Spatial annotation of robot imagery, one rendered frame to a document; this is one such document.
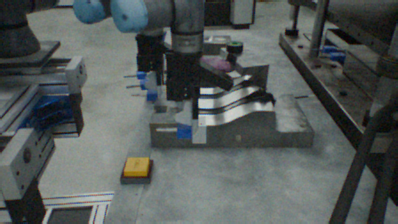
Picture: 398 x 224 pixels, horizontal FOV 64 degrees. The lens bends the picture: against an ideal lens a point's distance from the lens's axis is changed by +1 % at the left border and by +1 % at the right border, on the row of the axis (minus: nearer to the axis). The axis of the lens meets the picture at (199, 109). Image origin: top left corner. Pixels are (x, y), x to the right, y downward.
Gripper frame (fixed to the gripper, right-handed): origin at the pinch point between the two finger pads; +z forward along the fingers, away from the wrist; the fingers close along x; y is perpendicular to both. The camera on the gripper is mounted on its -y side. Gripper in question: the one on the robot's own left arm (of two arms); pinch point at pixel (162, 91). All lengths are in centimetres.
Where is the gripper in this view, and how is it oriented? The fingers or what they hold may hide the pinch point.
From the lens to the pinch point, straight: 110.9
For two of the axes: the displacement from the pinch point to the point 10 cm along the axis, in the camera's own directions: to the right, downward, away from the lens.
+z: 0.0, 8.7, 4.9
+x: 0.0, 4.9, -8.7
